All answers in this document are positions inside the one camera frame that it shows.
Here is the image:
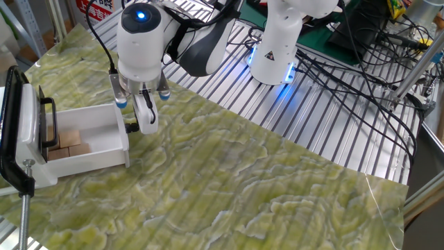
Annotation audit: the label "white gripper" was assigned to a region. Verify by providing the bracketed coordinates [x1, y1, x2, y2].
[133, 90, 160, 135]

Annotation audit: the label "white drawer with black knob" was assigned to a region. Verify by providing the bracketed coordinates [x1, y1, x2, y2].
[44, 102, 140, 178]

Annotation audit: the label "white drawer cabinet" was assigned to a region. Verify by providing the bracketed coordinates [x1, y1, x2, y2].
[0, 82, 59, 195]

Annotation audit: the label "green marble pattern mat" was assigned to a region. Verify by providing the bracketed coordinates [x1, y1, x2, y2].
[0, 23, 409, 250]

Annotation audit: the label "cardboard box red print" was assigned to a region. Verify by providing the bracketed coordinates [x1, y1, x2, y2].
[74, 0, 116, 26]

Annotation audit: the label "black screw clamp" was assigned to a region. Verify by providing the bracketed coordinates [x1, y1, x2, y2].
[0, 65, 37, 250]

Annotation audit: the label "perforated steel shelf upright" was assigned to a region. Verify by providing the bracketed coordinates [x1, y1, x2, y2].
[13, 0, 48, 58]

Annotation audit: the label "green cutting board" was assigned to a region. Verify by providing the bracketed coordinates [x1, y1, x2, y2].
[239, 0, 365, 66]

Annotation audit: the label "black handheld tool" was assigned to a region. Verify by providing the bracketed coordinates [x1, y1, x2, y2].
[377, 31, 431, 52]

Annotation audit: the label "yellow snack pack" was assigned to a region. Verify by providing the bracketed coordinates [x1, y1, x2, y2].
[386, 0, 407, 20]

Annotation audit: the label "long aluminium profile bar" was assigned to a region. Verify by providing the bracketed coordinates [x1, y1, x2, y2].
[387, 33, 444, 112]

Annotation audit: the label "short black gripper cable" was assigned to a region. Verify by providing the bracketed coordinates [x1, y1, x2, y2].
[141, 88, 156, 125]

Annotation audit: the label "silver wrist bracket blue tips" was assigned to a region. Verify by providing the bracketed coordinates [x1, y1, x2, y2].
[108, 71, 172, 110]

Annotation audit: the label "long black arm cable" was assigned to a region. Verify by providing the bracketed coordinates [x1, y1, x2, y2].
[85, 0, 119, 76]

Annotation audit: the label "black cabinet handle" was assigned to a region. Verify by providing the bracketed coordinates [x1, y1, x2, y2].
[37, 85, 59, 164]

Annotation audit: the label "black power cable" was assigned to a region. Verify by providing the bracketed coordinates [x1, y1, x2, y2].
[294, 48, 427, 167]

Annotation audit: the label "aluminium frame rail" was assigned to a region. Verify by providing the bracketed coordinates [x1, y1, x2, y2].
[402, 169, 444, 226]

